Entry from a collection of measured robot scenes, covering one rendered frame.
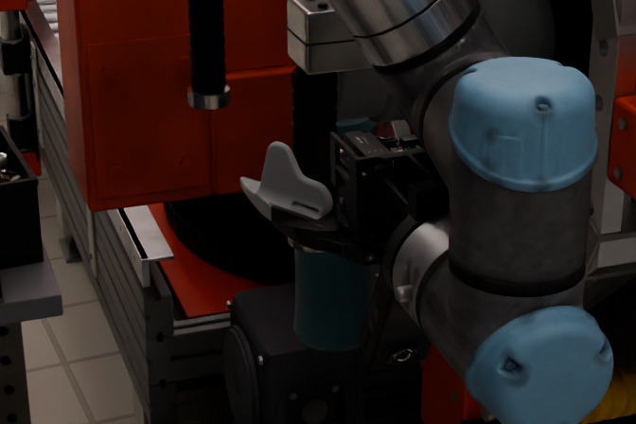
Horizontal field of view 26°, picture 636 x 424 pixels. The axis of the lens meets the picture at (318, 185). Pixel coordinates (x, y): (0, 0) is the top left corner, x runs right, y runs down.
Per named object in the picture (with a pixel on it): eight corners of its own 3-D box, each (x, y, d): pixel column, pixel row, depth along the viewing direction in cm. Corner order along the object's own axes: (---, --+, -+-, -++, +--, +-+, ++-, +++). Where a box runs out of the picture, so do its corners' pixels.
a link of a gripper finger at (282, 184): (241, 120, 100) (346, 147, 95) (244, 194, 102) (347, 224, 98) (214, 133, 98) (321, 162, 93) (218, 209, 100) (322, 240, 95)
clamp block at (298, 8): (416, 64, 106) (419, -3, 104) (306, 77, 104) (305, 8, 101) (393, 44, 111) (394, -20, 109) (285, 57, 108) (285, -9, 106)
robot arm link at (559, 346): (632, 299, 72) (619, 435, 76) (536, 215, 82) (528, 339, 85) (496, 325, 70) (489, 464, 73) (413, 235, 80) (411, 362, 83)
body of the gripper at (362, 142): (426, 114, 96) (502, 180, 85) (423, 226, 99) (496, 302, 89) (322, 129, 94) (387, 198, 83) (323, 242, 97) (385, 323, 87)
